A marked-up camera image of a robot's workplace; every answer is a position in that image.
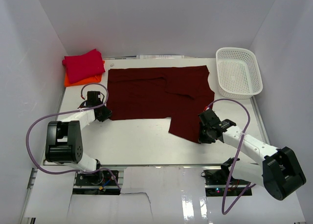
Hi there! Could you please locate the dark red t-shirt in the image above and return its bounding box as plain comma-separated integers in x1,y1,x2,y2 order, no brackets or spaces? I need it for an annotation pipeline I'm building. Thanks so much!
107,66,215,143

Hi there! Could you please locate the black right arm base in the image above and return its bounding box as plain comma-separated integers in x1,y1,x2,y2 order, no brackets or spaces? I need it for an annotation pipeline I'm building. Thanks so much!
201,169,248,197

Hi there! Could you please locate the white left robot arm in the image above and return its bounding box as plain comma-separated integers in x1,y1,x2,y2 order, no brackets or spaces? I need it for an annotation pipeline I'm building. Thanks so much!
45,91,112,172

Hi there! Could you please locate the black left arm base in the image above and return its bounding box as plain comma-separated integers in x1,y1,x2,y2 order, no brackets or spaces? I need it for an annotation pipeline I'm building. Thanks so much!
72,170,120,195

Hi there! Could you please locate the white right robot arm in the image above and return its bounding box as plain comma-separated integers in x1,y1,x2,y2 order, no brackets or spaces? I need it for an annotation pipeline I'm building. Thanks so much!
199,109,306,201

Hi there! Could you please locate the folded orange t-shirt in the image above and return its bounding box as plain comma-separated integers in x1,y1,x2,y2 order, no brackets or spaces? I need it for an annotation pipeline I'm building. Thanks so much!
64,61,105,87

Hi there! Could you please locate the folded bright red t-shirt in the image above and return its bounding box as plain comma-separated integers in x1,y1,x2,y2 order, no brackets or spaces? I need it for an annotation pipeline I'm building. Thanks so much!
62,49,105,86

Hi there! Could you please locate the white perforated plastic basket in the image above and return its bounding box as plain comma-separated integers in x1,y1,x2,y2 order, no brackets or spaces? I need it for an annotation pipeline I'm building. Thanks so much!
216,47,263,99

